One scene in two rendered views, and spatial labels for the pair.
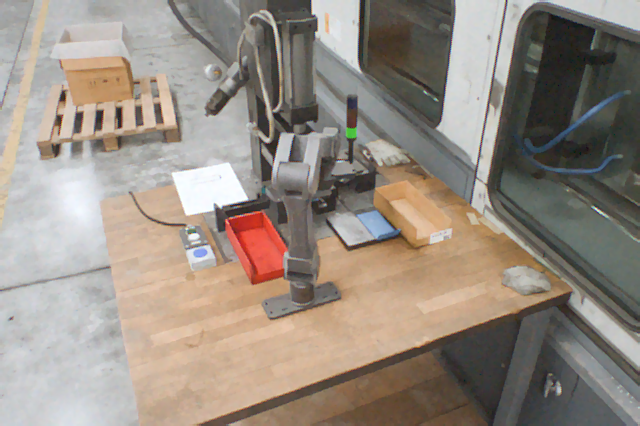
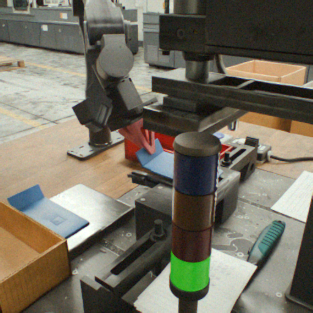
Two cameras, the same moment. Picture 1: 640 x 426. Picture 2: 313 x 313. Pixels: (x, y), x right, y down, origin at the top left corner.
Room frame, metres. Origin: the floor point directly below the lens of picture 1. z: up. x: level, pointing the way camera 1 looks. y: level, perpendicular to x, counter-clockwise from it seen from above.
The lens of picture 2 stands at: (1.92, -0.27, 1.30)
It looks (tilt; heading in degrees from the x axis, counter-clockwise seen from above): 25 degrees down; 151
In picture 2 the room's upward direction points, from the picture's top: straight up
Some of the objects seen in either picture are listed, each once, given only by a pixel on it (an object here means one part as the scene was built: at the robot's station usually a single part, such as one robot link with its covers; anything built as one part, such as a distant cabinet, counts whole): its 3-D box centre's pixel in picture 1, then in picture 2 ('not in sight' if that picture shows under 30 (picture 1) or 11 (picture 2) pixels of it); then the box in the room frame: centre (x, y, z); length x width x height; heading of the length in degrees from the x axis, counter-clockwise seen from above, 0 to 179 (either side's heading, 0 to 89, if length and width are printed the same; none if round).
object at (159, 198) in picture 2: (300, 188); (191, 187); (1.48, 0.06, 0.98); 0.20 x 0.10 x 0.01; 113
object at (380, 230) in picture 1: (378, 222); (47, 209); (1.35, -0.18, 0.93); 0.15 x 0.07 x 0.03; 23
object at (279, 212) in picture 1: (301, 200); (190, 207); (1.48, 0.06, 0.94); 0.20 x 0.10 x 0.07; 113
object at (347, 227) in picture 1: (362, 227); (74, 216); (1.36, -0.13, 0.91); 0.17 x 0.16 x 0.02; 113
